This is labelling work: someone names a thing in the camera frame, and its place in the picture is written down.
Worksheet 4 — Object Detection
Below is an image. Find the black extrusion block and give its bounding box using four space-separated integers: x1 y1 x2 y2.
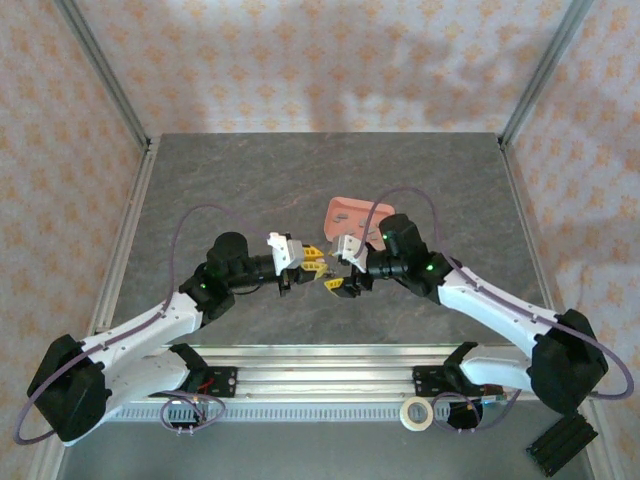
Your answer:
524 412 599 476

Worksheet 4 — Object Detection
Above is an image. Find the grey slotted cable duct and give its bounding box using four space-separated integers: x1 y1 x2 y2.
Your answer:
107 403 501 424

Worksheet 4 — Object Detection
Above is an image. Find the aluminium frame post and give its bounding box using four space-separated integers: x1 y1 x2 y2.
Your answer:
498 0 596 149
53 0 154 151

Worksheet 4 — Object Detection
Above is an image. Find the pink plastic tray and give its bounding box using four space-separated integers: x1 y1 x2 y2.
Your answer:
323 196 396 251

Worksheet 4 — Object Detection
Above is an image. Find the aluminium table side rail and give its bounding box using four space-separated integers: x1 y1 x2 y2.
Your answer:
497 135 566 321
89 135 162 337

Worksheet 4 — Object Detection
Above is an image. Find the white tape roll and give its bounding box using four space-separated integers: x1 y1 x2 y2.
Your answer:
399 397 434 432

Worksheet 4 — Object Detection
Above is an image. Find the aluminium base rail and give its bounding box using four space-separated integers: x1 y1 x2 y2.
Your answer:
144 342 531 404

